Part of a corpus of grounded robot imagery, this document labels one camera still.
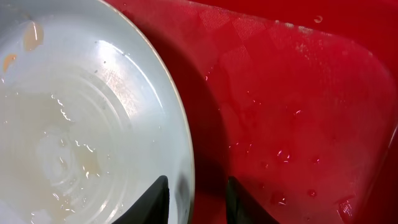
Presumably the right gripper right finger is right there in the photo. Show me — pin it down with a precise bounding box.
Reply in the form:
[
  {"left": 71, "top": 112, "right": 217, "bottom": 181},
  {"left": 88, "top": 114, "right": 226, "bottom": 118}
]
[{"left": 225, "top": 176, "right": 279, "bottom": 224}]

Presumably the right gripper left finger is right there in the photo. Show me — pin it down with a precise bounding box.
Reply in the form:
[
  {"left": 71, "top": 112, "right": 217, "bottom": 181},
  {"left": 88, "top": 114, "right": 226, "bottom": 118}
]
[{"left": 113, "top": 175, "right": 170, "bottom": 224}]

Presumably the light blue plate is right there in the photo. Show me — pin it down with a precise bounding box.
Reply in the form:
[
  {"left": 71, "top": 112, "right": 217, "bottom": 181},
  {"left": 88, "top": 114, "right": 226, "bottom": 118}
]
[{"left": 1, "top": 0, "right": 195, "bottom": 223}]

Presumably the red plastic tray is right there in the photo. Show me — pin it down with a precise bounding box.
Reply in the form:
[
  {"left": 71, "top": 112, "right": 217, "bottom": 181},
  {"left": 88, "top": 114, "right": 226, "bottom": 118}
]
[{"left": 112, "top": 1, "right": 397, "bottom": 223}]

